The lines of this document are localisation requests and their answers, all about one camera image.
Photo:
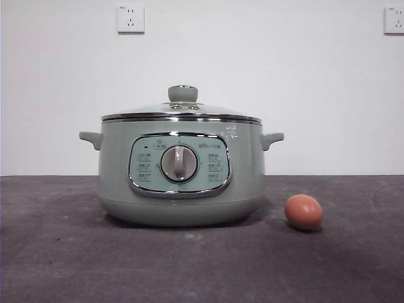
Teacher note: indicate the sage green electric cooking pot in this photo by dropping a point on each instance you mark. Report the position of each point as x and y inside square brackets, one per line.
[120, 158]

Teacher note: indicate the brown egg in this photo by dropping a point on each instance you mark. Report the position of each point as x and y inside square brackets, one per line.
[303, 212]

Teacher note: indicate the glass lid with green knob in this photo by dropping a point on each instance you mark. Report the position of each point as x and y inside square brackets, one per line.
[183, 93]

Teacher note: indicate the white wall socket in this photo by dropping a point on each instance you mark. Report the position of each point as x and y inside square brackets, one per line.
[131, 19]
[395, 20]

